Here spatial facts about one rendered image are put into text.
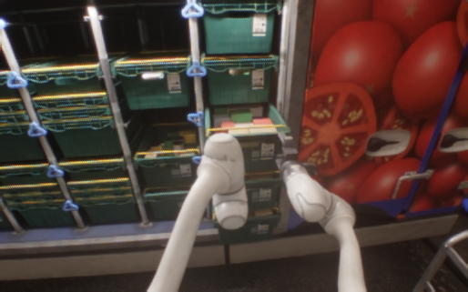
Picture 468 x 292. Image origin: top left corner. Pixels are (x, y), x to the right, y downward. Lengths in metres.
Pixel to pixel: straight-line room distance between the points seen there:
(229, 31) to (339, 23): 0.51
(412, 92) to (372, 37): 0.41
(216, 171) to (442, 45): 1.35
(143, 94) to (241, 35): 0.60
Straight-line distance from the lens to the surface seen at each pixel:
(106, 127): 1.50
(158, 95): 1.36
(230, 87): 1.33
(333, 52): 1.26
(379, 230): 2.18
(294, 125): 1.29
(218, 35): 1.29
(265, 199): 1.38
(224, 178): 0.61
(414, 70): 1.55
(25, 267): 2.30
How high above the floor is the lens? 1.89
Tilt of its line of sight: 28 degrees down
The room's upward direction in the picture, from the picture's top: 1 degrees counter-clockwise
